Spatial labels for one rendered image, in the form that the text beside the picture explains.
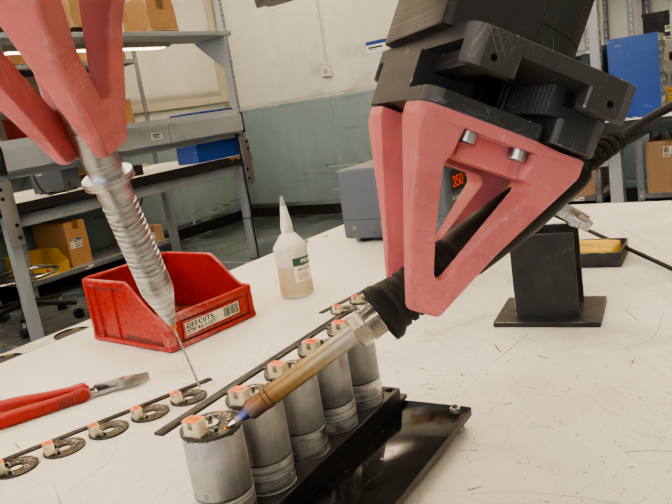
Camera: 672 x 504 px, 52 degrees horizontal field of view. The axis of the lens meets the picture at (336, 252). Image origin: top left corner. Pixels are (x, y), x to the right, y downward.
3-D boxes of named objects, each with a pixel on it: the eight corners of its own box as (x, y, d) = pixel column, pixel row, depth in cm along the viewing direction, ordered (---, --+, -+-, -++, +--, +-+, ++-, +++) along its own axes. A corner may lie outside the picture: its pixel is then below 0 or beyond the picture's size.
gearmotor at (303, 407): (341, 457, 34) (325, 358, 33) (314, 484, 32) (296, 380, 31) (300, 450, 35) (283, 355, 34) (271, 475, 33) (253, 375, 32)
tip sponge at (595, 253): (629, 251, 66) (627, 235, 66) (621, 267, 62) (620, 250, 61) (549, 253, 70) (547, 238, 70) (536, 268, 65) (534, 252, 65)
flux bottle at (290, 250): (316, 295, 68) (299, 195, 66) (282, 301, 68) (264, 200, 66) (312, 286, 71) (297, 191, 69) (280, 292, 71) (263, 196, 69)
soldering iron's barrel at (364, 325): (261, 434, 27) (393, 336, 27) (237, 404, 26) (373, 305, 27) (256, 419, 28) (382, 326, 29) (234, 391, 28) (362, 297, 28)
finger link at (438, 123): (357, 304, 24) (444, 40, 23) (315, 266, 31) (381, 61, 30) (524, 350, 26) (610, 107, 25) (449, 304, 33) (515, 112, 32)
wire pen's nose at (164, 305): (151, 334, 24) (135, 299, 23) (164, 314, 25) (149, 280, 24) (179, 332, 24) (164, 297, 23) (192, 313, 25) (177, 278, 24)
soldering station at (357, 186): (487, 220, 92) (480, 147, 90) (453, 241, 82) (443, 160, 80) (387, 224, 100) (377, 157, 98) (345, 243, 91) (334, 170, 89)
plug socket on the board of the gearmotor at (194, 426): (212, 429, 27) (209, 414, 27) (197, 440, 27) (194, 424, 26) (197, 427, 28) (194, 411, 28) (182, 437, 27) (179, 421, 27)
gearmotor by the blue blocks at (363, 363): (393, 406, 38) (380, 319, 37) (372, 427, 36) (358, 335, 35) (354, 402, 40) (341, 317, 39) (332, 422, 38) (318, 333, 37)
